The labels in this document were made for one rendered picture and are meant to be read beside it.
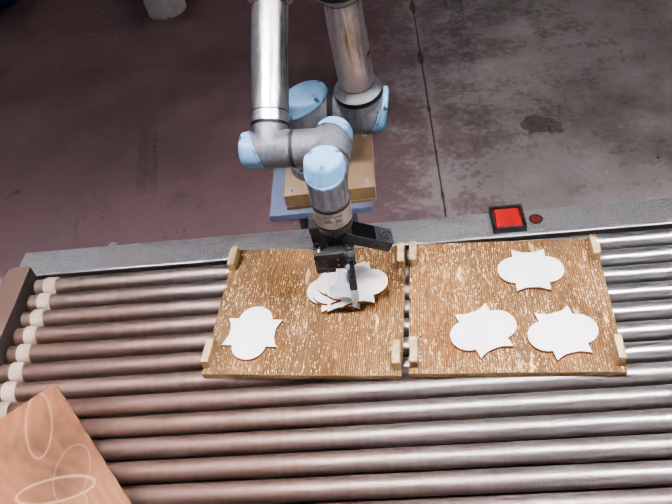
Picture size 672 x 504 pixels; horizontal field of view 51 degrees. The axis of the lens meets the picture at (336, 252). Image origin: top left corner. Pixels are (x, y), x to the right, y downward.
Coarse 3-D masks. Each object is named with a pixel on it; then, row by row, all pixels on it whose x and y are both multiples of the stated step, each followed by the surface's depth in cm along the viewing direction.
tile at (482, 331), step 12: (480, 312) 144; (492, 312) 143; (504, 312) 143; (456, 324) 143; (468, 324) 142; (480, 324) 142; (492, 324) 141; (504, 324) 141; (516, 324) 141; (456, 336) 141; (468, 336) 140; (480, 336) 140; (492, 336) 139; (504, 336) 139; (456, 348) 139; (468, 348) 138; (480, 348) 138; (492, 348) 137
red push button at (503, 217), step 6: (498, 210) 165; (504, 210) 165; (510, 210) 165; (516, 210) 165; (498, 216) 164; (504, 216) 164; (510, 216) 164; (516, 216) 163; (498, 222) 163; (504, 222) 163; (510, 222) 162; (516, 222) 162
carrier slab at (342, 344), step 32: (256, 256) 165; (288, 256) 163; (384, 256) 159; (224, 288) 159; (256, 288) 158; (288, 288) 156; (224, 320) 152; (288, 320) 150; (320, 320) 149; (352, 320) 148; (384, 320) 147; (224, 352) 146; (288, 352) 144; (320, 352) 143; (352, 352) 142; (384, 352) 141
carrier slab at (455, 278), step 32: (448, 256) 157; (480, 256) 155; (576, 256) 152; (416, 288) 152; (448, 288) 150; (480, 288) 149; (512, 288) 148; (576, 288) 146; (416, 320) 146; (448, 320) 145; (608, 320) 139; (448, 352) 139; (512, 352) 137; (608, 352) 134
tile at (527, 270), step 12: (516, 252) 154; (528, 252) 153; (540, 252) 153; (504, 264) 152; (516, 264) 151; (528, 264) 151; (540, 264) 150; (552, 264) 150; (504, 276) 150; (516, 276) 149; (528, 276) 149; (540, 276) 148; (552, 276) 148; (516, 288) 147; (528, 288) 147; (540, 288) 147
